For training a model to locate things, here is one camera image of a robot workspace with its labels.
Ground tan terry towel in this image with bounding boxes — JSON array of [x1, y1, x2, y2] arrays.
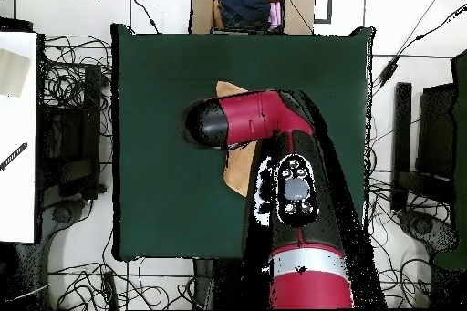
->
[[214, 80, 258, 198]]

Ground dark green table cloth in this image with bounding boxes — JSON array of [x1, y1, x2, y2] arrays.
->
[[110, 23, 375, 263]]

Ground tan garment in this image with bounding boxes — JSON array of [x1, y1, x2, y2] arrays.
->
[[212, 0, 225, 30]]

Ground pink garment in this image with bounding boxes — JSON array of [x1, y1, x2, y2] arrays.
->
[[267, 1, 284, 32]]

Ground brown cardboard box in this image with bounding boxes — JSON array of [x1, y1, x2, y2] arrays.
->
[[189, 0, 317, 36]]

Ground dark blue jeans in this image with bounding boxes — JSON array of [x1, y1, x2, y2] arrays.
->
[[217, 0, 272, 31]]

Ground black equipment cart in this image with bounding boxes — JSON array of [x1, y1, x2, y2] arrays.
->
[[37, 66, 107, 201]]

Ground grey chair base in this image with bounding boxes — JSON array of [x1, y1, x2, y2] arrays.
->
[[39, 199, 88, 241]]

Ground black chair base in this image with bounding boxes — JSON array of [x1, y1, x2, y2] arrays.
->
[[397, 208, 460, 254]]

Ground white desk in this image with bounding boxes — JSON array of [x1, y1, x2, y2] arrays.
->
[[0, 31, 38, 244]]

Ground black striped tool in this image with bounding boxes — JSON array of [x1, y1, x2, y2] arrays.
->
[[0, 141, 29, 171]]

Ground dark green fabric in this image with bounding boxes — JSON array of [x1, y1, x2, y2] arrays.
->
[[433, 49, 467, 270]]

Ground beige paper sheet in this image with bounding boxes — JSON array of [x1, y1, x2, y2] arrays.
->
[[0, 47, 32, 98]]

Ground black chair frame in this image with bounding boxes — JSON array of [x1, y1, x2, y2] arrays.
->
[[389, 81, 457, 212]]

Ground thin black cable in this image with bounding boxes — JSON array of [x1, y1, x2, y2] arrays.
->
[[123, 0, 161, 35]]

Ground black cable with adapter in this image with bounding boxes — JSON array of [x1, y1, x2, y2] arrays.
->
[[371, 0, 467, 97]]

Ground black cable tangle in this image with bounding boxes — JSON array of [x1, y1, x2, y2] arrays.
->
[[41, 35, 113, 137]]

